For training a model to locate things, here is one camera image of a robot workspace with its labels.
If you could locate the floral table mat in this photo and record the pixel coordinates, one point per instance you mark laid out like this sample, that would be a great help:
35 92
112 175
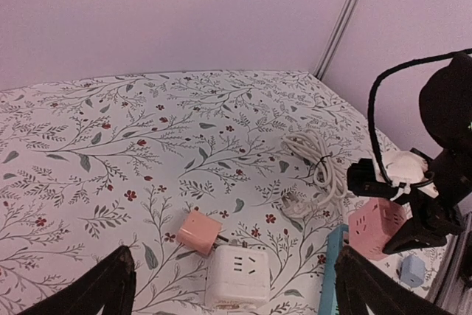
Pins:
92 164

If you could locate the white cube socket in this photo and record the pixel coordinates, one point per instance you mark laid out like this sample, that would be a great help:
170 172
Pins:
237 279

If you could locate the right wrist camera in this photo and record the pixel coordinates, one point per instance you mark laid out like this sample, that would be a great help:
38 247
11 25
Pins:
361 181

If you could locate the small blue plug adapter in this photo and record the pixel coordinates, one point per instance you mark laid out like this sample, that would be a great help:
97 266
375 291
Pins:
412 271

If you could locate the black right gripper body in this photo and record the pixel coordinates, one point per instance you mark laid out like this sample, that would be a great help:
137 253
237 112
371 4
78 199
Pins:
445 110

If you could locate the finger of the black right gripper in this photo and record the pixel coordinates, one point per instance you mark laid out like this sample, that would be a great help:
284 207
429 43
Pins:
418 232

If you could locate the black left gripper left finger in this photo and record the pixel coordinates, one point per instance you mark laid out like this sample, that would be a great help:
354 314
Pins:
107 288

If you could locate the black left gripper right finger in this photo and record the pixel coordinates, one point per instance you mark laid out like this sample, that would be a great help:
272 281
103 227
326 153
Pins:
361 287

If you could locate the pink cube socket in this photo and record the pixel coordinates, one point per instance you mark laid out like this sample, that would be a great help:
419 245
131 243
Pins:
373 225

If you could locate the teal power strip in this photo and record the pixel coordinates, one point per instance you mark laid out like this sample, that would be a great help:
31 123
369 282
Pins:
336 240

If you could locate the right aluminium frame post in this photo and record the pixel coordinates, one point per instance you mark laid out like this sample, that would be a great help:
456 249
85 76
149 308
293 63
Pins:
334 40

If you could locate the small pink plug adapter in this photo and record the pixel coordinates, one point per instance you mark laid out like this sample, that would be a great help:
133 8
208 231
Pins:
199 233

